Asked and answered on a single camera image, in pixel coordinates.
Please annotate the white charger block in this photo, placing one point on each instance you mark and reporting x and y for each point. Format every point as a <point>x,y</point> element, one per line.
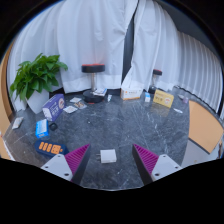
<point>108,156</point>

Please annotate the thin white strip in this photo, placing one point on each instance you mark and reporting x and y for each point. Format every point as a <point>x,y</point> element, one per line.
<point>177,110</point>

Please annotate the large black red bar stool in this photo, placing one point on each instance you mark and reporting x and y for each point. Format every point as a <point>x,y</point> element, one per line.
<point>93,68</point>

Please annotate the small white blue box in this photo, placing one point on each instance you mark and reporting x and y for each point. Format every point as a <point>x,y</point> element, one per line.
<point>147,97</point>

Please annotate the small black round object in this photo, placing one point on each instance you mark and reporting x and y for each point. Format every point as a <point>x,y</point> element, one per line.
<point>53,126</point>

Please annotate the wide white curtain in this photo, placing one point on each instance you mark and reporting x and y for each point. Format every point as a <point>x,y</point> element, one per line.
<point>90,33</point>

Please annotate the white carton with orange print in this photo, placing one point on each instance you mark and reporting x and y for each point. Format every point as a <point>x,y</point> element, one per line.
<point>131,94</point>

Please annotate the flat white packet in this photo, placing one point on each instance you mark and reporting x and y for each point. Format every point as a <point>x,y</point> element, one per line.
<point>17,122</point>

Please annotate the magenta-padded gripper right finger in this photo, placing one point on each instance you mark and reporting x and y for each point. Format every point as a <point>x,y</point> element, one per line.
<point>163,165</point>

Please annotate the purple cardboard box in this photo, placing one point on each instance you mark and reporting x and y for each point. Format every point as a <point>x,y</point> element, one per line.
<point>53,106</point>

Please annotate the green plant in white pot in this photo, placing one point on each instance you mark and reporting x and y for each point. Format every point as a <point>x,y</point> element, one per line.
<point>36,75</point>

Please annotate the yellow box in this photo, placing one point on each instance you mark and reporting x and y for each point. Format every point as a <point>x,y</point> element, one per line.
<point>163,98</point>

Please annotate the small white tube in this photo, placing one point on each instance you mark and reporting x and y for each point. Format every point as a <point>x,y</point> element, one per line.
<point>109,98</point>

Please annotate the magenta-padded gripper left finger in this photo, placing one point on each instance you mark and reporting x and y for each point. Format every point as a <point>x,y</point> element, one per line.
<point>60,165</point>

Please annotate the white booklet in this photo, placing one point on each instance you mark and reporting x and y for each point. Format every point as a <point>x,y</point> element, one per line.
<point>100,91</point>

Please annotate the white paper packet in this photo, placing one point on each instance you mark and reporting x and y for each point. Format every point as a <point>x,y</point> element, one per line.
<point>70,109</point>
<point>75,99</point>

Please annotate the small black red bar stool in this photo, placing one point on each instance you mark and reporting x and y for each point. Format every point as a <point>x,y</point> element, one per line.
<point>157,72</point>

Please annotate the white pleated curtain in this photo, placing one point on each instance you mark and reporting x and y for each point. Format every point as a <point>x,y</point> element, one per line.
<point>160,43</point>

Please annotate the brownish flat packet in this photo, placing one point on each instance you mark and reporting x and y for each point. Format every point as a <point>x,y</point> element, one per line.
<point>80,105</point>

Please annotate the orange curved counter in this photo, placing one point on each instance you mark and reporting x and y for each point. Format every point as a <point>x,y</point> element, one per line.
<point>203,126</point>

